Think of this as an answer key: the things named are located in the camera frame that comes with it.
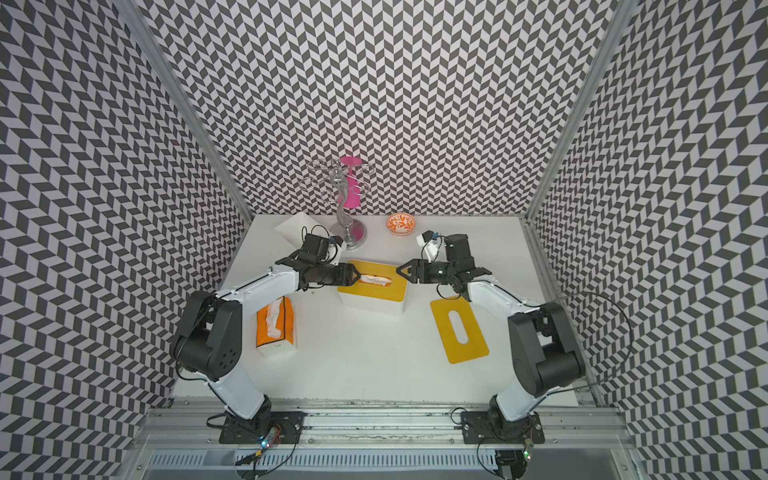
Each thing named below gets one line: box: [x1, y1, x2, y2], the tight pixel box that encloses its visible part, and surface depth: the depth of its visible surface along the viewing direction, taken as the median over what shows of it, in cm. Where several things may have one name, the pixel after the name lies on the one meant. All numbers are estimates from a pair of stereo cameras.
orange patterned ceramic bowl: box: [386, 213, 416, 237], surface depth 117 cm
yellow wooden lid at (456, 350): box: [430, 296, 489, 364], surface depth 91 cm
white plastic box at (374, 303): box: [337, 283, 408, 314], surface depth 95 cm
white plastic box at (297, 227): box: [274, 212, 324, 251], surface depth 107 cm
